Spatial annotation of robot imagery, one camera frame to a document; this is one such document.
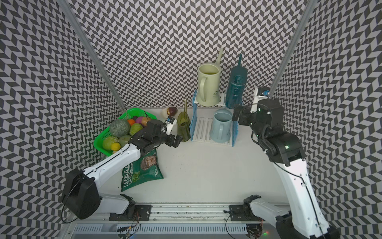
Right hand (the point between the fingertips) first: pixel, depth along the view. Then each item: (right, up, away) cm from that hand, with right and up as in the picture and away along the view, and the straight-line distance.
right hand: (246, 110), depth 60 cm
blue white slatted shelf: (-18, -9, +45) cm, 49 cm away
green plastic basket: (-80, -17, +29) cm, 87 cm away
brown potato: (-56, -4, +39) cm, 68 cm away
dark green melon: (-68, -8, +30) cm, 75 cm away
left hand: (-32, -12, +23) cm, 41 cm away
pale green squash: (-75, -17, +31) cm, 83 cm away
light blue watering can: (-7, -9, +20) cm, 23 cm away
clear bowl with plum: (-41, +3, +51) cm, 65 cm away
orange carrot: (-66, -5, +41) cm, 78 cm away
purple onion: (-62, -3, +44) cm, 76 cm away
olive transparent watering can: (-29, -7, +32) cm, 44 cm away
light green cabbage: (-61, -9, +36) cm, 72 cm away
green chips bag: (-52, -32, +22) cm, 65 cm away
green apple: (-66, -16, +31) cm, 75 cm away
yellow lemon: (-69, -19, +26) cm, 76 cm away
